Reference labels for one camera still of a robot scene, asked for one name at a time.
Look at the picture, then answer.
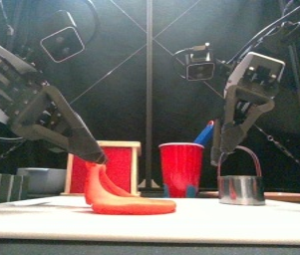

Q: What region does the round metal cutter with handle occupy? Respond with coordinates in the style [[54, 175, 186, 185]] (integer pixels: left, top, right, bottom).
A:
[[216, 144, 267, 206]]

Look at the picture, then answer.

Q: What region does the orange play dough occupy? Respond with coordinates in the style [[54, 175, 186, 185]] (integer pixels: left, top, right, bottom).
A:
[[83, 160, 177, 216]]

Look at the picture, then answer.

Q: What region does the grey bowl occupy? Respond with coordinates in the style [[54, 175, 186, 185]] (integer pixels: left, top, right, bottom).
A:
[[15, 166, 69, 195]]

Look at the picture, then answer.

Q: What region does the wooden drawer box red front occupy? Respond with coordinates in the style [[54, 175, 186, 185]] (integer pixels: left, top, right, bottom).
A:
[[61, 139, 144, 197]]

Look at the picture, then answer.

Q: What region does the blue tool with red tip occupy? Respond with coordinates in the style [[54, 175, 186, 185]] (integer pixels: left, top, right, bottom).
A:
[[193, 120, 216, 147]]

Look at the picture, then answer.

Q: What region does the red plastic cup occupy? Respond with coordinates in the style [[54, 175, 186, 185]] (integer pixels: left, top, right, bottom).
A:
[[157, 141, 205, 199]]

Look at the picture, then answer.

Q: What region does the green white striped block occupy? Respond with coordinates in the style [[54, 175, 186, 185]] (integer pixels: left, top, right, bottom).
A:
[[0, 171, 30, 206]]

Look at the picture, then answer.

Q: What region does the brown wooden board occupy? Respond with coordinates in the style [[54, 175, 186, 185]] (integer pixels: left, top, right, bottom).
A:
[[198, 190, 300, 204]]

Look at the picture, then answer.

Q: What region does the white cutting board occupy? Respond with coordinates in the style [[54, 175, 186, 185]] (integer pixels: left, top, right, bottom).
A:
[[0, 194, 300, 247]]

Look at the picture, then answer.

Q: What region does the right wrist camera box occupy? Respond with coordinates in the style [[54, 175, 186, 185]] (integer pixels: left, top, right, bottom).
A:
[[184, 42, 217, 82]]

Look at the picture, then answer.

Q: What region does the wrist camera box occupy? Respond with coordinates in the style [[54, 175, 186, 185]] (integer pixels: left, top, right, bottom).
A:
[[184, 42, 217, 82], [39, 9, 87, 64]]

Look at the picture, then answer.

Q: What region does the diagonal frame brace rod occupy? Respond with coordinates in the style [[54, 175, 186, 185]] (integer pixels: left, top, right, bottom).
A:
[[252, 124, 300, 181]]

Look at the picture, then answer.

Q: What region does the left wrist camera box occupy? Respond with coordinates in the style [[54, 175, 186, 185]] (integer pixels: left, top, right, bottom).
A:
[[39, 9, 87, 64]]

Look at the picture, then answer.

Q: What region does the vertical metal frame pole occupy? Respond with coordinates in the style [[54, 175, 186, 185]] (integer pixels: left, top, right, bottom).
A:
[[138, 0, 161, 191]]

